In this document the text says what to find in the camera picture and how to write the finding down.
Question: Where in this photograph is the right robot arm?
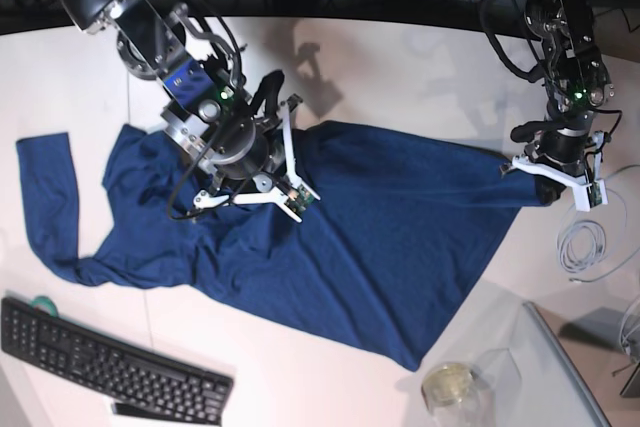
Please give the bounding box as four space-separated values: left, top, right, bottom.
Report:
59 0 319 221

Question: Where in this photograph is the grey metal stand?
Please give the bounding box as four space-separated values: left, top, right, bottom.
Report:
558 307 639 399

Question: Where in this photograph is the coiled light blue cable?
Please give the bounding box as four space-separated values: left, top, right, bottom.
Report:
555 164 640 284

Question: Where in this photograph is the blue t-shirt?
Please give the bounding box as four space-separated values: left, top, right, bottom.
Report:
16 121 546 371

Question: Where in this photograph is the green tape roll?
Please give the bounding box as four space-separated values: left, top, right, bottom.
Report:
30 295 59 317

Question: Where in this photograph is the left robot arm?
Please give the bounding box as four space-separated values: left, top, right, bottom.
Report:
479 0 623 212

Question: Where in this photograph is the clear glass jar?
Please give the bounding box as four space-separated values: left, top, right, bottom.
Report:
421 348 522 426

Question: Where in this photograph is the black keyboard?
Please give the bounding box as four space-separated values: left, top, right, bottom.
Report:
1 297 234 426

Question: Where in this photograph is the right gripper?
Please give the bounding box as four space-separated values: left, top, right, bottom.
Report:
193 94 320 223

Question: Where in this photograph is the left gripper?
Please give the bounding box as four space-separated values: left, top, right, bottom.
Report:
500 129 608 211

